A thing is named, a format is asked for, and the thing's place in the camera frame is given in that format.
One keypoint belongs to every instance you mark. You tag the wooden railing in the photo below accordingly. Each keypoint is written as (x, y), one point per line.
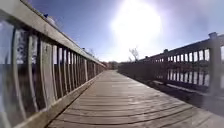
(186, 63)
(46, 63)

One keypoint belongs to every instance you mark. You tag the bare tree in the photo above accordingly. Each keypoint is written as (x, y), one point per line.
(134, 54)

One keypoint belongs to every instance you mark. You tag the wooden plank boardwalk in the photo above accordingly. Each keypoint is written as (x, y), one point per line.
(115, 100)

